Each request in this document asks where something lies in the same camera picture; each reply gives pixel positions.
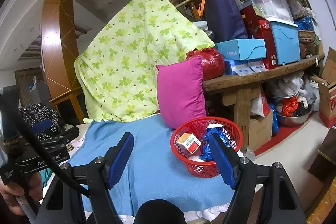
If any blue plastic bag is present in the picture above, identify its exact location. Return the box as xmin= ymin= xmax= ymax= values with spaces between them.
xmin=200 ymin=126 xmax=231 ymax=161

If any red white medicine box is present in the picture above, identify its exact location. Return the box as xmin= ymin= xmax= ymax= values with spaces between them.
xmin=176 ymin=133 xmax=202 ymax=154

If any person left hand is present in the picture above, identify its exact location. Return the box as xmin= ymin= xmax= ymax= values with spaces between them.
xmin=1 ymin=173 xmax=43 ymax=216

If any red plastic mesh basket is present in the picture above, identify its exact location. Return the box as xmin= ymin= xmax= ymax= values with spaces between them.
xmin=170 ymin=117 xmax=243 ymax=178

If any blue white small box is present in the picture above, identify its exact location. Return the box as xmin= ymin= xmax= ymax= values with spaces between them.
xmin=206 ymin=123 xmax=223 ymax=130

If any brown cardboard box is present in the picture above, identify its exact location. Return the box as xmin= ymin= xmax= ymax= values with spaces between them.
xmin=248 ymin=112 xmax=273 ymax=151

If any black white patterned garment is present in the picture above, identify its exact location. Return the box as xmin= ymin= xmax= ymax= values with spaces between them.
xmin=18 ymin=103 xmax=59 ymax=140

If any metal basin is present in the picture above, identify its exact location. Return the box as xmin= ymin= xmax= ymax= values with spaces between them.
xmin=274 ymin=96 xmax=313 ymax=127

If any wooden bench table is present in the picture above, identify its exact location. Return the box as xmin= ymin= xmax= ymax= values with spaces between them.
xmin=203 ymin=53 xmax=325 ymax=151

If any orange plastic bag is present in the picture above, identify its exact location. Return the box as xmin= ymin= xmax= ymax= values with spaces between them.
xmin=281 ymin=97 xmax=299 ymax=117

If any magenta pillow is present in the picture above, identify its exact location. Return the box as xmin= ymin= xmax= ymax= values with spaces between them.
xmin=157 ymin=56 xmax=206 ymax=129

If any green clover pattern quilt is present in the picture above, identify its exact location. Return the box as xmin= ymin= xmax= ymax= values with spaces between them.
xmin=74 ymin=0 xmax=214 ymax=122

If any red plastic bag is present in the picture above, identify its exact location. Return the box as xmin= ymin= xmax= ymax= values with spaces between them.
xmin=186 ymin=48 xmax=225 ymax=81

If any light blue cardboard box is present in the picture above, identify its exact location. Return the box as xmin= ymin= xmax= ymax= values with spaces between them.
xmin=215 ymin=39 xmax=266 ymax=61

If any open cardboard box right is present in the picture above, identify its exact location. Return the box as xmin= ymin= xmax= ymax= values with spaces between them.
xmin=310 ymin=48 xmax=336 ymax=128

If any red gift box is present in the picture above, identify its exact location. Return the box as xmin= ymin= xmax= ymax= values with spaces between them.
xmin=240 ymin=5 xmax=278 ymax=69

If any brown wooden pillar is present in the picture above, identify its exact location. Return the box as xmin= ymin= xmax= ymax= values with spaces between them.
xmin=40 ymin=0 xmax=85 ymax=106

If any blue plastic storage bin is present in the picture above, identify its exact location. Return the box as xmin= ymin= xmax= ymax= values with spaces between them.
xmin=267 ymin=17 xmax=301 ymax=66

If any navy blue bag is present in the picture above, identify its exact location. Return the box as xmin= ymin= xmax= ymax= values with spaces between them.
xmin=198 ymin=0 xmax=248 ymax=43

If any woven basket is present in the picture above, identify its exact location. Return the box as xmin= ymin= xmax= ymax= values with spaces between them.
xmin=298 ymin=30 xmax=315 ymax=44

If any black cable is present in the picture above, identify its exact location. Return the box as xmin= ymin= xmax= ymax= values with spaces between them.
xmin=0 ymin=94 xmax=91 ymax=198

